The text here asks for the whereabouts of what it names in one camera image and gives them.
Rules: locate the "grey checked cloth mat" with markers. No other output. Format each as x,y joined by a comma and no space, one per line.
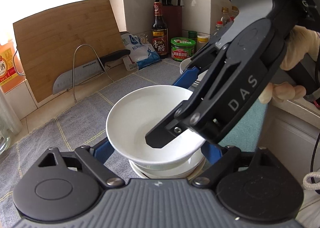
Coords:
79,121

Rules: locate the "bamboo cutting board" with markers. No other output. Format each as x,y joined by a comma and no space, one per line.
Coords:
51,42

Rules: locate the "orange cooking wine jug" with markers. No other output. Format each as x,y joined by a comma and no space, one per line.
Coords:
10,64

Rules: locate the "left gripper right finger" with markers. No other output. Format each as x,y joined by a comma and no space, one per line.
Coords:
223,161

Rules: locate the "white bowl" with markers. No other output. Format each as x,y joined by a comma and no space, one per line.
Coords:
189,169
138,112

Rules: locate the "grey kitchen knife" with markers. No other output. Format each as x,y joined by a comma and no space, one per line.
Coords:
64,80

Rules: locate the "metal wire board stand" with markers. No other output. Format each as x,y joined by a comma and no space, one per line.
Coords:
97,63

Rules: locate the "green lid spice jar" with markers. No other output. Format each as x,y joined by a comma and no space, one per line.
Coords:
192,35

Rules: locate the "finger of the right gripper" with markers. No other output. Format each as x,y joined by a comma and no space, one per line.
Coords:
190,73
170,130

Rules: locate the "green lid sauce jar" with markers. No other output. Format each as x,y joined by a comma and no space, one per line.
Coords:
182,48

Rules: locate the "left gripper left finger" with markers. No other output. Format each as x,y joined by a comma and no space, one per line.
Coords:
92,159

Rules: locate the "clear oil bottle red cap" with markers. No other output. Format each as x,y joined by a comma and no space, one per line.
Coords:
219,26

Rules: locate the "glass jar with lid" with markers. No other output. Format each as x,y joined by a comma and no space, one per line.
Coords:
6,136

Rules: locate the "white blue salt bag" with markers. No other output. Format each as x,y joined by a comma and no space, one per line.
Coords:
141,54

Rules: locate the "yellow lid spice jar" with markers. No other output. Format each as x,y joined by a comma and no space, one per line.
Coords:
201,41

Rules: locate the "dark vinegar bottle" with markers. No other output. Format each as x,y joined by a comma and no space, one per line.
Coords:
159,32

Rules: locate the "gloved right hand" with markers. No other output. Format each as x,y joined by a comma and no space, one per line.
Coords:
301,41

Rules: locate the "dark red knife block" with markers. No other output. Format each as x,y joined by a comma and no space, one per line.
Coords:
172,15

